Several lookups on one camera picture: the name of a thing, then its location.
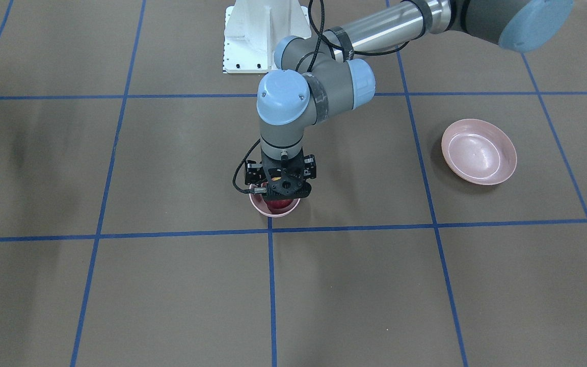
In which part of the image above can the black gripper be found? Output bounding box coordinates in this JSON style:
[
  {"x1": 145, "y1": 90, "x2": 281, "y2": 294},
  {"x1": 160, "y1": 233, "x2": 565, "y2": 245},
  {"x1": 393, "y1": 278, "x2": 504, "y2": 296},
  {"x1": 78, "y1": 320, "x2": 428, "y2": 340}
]
[{"x1": 245, "y1": 153, "x2": 317, "y2": 187}]

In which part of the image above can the red apple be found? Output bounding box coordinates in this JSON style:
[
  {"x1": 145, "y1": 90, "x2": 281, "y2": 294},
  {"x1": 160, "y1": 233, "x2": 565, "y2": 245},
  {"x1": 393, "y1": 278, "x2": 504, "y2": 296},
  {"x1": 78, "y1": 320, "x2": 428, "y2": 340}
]
[{"x1": 265, "y1": 199, "x2": 294, "y2": 214}]

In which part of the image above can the pink bowl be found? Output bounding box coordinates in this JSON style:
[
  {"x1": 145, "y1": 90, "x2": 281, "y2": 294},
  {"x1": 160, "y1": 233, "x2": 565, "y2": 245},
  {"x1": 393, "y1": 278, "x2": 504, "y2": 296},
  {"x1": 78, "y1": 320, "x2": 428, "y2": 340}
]
[{"x1": 249, "y1": 194, "x2": 301, "y2": 218}]

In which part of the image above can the pink plate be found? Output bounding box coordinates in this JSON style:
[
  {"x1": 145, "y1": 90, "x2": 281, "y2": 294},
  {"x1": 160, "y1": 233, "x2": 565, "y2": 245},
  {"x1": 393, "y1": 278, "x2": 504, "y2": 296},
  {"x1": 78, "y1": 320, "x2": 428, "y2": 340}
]
[{"x1": 441, "y1": 119, "x2": 518, "y2": 186}]

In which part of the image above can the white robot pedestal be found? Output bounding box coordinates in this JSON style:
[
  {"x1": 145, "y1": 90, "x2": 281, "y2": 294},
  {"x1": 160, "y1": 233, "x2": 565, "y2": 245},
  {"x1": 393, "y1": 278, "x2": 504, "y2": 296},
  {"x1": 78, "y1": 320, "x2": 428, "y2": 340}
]
[{"x1": 222, "y1": 1, "x2": 311, "y2": 74}]

